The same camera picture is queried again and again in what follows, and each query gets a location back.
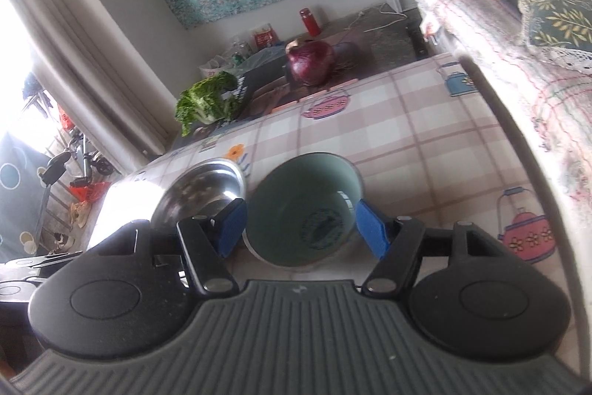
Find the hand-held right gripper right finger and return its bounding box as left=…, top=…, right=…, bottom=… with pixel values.
left=355, top=199, right=491, bottom=298

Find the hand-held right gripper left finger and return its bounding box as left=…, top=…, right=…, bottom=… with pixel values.
left=110, top=198, right=249, bottom=298

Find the small steel bowl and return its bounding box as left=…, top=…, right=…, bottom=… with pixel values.
left=150, top=159, right=249, bottom=238

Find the green ceramic bowl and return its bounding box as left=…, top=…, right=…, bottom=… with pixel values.
left=243, top=152, right=366, bottom=269

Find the black white shoe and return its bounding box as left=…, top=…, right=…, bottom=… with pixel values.
left=52, top=232, right=77, bottom=252

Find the blue sheet with circles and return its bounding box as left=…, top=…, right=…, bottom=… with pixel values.
left=0, top=131, right=61, bottom=264

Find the plaid printed tablecloth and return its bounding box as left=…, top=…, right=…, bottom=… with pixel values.
left=88, top=51, right=583, bottom=377

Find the red plastic bag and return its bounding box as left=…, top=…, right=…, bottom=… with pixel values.
left=69, top=182, right=110, bottom=204

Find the black saddle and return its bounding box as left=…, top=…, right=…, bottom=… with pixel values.
left=39, top=152, right=73, bottom=185

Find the napa cabbage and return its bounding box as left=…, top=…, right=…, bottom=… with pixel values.
left=175, top=71, right=242, bottom=137

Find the wheelchair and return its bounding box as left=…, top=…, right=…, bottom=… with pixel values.
left=69, top=131, right=114, bottom=174

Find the clear plastic bag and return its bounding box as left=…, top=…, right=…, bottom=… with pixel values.
left=199, top=48, right=285, bottom=77

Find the red onion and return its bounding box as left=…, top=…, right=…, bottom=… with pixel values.
left=285, top=40, right=336, bottom=87

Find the red packet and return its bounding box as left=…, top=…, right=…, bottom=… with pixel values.
left=252, top=24, right=278, bottom=50

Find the red bottle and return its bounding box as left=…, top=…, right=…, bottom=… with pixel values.
left=299, top=7, right=322, bottom=37

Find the pink white quilt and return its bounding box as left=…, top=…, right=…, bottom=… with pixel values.
left=391, top=0, right=592, bottom=211

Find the beige curtain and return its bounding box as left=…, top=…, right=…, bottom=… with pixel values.
left=0, top=0, right=169, bottom=160

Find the white cable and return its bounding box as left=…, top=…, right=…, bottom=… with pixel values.
left=344, top=1, right=408, bottom=33

